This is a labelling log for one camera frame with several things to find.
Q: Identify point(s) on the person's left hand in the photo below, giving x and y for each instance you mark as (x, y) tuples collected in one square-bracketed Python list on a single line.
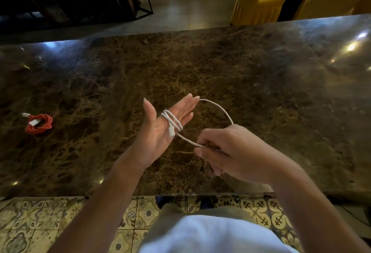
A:
[(150, 139)]

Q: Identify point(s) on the person's right hand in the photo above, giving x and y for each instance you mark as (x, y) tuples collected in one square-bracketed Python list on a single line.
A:
[(246, 154)]

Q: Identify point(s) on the person's left thumb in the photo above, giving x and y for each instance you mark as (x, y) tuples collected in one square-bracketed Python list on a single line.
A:
[(149, 112)]

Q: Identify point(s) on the person's left little finger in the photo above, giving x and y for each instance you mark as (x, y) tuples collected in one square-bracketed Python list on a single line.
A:
[(185, 121)]

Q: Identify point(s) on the person's right fingers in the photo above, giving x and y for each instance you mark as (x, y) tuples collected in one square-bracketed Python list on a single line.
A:
[(208, 154)]

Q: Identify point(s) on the person's left middle finger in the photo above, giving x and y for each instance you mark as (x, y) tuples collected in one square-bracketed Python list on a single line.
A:
[(187, 107)]

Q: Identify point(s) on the person's right forearm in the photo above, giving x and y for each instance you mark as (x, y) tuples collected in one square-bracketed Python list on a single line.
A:
[(313, 212)]

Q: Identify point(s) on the person's left forearm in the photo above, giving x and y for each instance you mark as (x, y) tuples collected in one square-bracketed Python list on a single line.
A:
[(101, 209)]

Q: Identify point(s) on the person's dark shoe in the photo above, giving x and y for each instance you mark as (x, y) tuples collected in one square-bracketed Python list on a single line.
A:
[(163, 201), (207, 201)]

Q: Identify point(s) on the person's beige trousers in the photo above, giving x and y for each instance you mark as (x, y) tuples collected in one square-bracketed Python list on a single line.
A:
[(174, 218)]

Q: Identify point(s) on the person's white shirt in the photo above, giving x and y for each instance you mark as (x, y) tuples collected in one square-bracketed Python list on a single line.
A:
[(214, 235)]

